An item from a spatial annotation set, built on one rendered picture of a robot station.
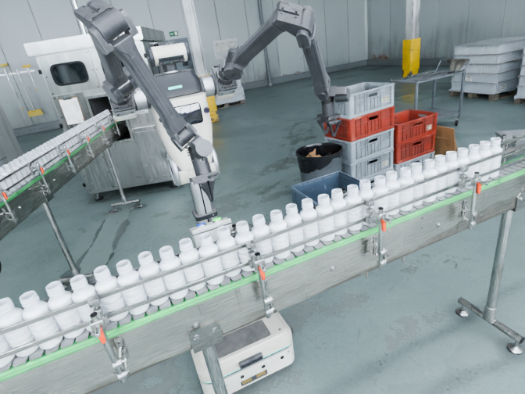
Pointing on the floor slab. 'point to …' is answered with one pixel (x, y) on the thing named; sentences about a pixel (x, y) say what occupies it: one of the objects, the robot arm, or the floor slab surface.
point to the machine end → (144, 138)
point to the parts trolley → (435, 88)
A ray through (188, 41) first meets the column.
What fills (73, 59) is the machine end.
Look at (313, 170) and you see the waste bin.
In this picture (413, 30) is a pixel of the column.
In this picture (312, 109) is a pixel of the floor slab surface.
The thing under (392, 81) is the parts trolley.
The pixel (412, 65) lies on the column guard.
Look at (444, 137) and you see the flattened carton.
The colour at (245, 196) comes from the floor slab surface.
